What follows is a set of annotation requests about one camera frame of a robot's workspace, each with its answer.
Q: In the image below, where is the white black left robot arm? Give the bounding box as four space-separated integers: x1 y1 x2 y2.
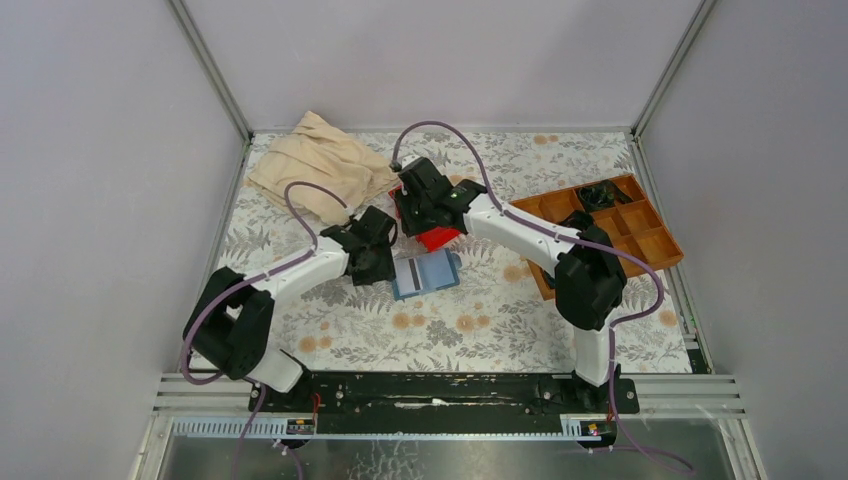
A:
182 206 398 411

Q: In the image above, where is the black folded strap bundle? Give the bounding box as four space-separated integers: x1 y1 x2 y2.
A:
559 210 596 233

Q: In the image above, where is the red plastic bin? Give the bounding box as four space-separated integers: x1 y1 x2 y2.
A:
388 186 461 252

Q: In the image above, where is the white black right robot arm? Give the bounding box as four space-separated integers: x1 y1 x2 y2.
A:
390 157 627 412

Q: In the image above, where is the floral patterned table mat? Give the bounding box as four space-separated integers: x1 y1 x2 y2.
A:
216 129 692 374

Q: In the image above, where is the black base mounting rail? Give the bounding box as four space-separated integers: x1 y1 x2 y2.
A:
248 371 640 435

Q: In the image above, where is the silver credit card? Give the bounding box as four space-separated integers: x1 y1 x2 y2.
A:
394 257 425 298

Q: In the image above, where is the wooden compartment tray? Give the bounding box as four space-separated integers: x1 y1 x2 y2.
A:
511 175 684 271

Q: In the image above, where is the beige crumpled cloth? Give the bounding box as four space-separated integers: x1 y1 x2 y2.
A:
247 111 398 225

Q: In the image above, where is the blue card holder wallet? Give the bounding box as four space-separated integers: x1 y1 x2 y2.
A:
391 249 461 300

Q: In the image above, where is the black coiled cable bundle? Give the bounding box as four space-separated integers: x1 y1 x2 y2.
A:
577 180 634 213

